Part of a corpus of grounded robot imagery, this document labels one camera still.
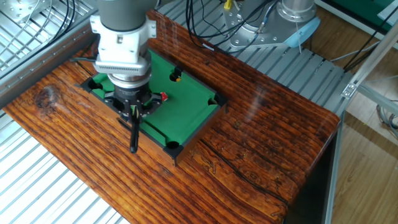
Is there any metal plate with holes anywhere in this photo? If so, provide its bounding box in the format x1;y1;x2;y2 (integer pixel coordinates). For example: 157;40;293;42
0;0;52;24

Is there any grey cable coil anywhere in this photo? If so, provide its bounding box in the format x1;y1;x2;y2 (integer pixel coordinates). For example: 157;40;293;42
376;104;398;138

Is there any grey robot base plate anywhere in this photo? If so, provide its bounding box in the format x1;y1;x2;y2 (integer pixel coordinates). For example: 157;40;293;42
223;0;301;50

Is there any green topped desk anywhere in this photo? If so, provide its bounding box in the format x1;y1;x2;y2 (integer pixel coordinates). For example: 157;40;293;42
315;0;398;34

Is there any grey cable metal connector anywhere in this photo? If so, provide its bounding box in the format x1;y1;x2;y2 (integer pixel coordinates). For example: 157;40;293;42
248;1;279;43

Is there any mini green pool table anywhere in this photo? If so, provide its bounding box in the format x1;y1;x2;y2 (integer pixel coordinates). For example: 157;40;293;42
74;46;229;167

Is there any aluminium frame post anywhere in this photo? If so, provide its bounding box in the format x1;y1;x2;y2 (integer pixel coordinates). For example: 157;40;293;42
340;17;398;100

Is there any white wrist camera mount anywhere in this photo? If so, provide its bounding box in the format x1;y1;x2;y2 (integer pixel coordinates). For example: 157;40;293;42
90;14;157;76

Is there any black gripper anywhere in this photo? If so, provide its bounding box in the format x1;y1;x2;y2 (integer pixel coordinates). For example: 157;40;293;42
104;85;165;123

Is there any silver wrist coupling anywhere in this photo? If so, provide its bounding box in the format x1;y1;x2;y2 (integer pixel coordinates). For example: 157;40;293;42
107;70;152;92

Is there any grey metal rail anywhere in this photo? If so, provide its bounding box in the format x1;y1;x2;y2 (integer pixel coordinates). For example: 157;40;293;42
0;30;97;108

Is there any black cable bundle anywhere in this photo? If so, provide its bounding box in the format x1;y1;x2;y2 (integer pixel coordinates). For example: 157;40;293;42
183;0;280;52

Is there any black looped cable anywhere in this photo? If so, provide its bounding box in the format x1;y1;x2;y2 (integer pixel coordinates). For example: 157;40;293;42
46;0;91;47

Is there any aluminium frame bar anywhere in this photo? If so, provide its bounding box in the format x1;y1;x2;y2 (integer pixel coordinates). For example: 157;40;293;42
357;83;398;108

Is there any wooden pool cue black handle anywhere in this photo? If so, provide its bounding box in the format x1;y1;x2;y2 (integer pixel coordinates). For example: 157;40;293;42
129;105;141;154

